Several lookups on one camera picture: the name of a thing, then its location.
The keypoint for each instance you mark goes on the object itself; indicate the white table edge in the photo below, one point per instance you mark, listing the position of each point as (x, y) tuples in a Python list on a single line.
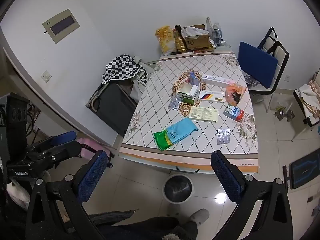
[(150, 120)]

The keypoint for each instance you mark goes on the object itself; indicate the blue flat cushion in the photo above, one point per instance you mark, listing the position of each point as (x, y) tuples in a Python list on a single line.
[(256, 66)]

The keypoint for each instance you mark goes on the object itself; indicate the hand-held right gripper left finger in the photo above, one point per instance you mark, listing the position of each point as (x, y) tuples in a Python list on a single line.
[(93, 177)]

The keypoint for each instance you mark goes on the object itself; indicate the blue green plastic packet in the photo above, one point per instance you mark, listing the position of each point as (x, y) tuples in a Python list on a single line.
[(175, 133)]

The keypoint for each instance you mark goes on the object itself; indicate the chair with beige cloth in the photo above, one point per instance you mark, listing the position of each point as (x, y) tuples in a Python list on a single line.
[(308, 97)]

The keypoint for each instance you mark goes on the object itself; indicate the white wall socket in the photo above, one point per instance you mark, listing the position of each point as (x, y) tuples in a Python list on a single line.
[(46, 77), (287, 78)]

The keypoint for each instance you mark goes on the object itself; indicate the orange plastic bag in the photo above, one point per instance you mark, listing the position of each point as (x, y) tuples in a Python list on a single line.
[(235, 92)]

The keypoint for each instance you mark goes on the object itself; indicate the yellow snack bag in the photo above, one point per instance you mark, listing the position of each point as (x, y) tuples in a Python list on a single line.
[(165, 38)]

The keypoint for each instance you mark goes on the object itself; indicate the brown cardboard box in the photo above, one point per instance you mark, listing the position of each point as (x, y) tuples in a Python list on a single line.
[(198, 42)]

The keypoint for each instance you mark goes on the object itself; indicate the metal dumbbell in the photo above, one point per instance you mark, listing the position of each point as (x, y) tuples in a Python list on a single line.
[(283, 115)]

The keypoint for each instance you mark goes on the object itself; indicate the silver blister pack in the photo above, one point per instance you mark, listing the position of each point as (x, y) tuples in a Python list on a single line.
[(175, 102), (223, 136)]

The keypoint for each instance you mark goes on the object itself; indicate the crumpled white bag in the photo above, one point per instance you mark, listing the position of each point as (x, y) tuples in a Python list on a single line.
[(17, 193)]

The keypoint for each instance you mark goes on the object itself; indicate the white black chair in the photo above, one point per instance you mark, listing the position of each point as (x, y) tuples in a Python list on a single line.
[(280, 55)]

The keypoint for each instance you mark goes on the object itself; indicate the white plastic bag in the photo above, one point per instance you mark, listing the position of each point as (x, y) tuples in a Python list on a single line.
[(193, 31)]

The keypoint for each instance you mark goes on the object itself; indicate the white round trash bin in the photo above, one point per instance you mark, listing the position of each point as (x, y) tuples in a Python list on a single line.
[(178, 188)]

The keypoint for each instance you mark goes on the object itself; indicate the beige wall panel box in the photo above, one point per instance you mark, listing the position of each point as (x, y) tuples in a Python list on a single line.
[(62, 26)]

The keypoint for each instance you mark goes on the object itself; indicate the pale yellow flat box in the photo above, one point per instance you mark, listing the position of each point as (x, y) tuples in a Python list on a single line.
[(203, 114)]

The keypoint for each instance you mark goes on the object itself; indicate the gold bottle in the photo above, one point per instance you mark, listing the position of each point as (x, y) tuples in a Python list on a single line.
[(179, 41)]

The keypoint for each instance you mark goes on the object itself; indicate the black white checkered cloth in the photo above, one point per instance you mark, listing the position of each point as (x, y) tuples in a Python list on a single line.
[(120, 66)]

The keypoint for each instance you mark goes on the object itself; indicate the green white open box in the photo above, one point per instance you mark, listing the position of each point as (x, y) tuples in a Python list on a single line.
[(187, 95)]

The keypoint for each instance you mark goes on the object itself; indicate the white striped medicine box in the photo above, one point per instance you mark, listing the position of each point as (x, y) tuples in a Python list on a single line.
[(212, 96)]

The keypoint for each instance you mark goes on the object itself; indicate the small blue bottle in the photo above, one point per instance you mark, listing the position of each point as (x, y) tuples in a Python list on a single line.
[(192, 77)]

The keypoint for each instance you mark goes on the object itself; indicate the blue red small carton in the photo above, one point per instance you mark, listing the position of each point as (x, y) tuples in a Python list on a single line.
[(233, 113)]

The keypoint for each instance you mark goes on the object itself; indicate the white pink long carton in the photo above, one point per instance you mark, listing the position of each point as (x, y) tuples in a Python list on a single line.
[(217, 80)]

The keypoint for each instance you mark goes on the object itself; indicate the grey slipper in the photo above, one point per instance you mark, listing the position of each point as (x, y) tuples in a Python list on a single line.
[(198, 217)]

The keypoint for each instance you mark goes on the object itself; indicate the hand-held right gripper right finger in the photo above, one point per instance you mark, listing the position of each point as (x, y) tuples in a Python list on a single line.
[(226, 177)]

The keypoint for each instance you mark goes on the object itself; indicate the pink suitcase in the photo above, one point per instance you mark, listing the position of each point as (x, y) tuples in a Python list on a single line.
[(87, 152)]

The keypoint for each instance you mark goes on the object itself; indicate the clear water bottle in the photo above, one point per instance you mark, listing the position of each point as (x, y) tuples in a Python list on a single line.
[(209, 26), (217, 33)]

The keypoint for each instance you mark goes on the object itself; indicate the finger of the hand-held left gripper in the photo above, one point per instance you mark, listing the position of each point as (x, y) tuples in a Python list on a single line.
[(63, 136), (71, 150)]

